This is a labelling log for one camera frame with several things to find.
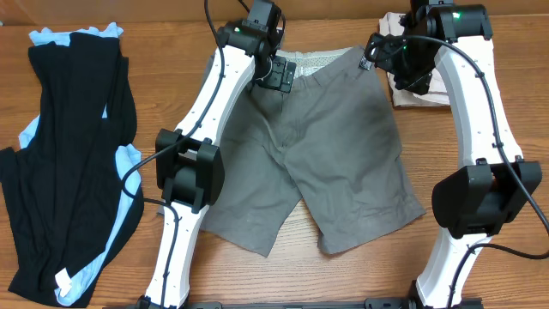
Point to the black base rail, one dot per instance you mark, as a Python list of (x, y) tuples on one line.
[(300, 305)]

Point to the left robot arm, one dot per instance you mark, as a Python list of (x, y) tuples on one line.
[(189, 168)]

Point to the black garment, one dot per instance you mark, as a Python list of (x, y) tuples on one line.
[(72, 200)]

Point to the folded beige shorts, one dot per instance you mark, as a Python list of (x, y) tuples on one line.
[(429, 90)]

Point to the grey shorts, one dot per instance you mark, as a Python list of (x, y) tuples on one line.
[(331, 142)]

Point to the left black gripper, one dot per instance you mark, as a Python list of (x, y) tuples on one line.
[(274, 77)]

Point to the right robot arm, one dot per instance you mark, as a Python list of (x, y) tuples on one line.
[(493, 181)]

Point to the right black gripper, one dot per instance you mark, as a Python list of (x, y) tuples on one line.
[(417, 82)]

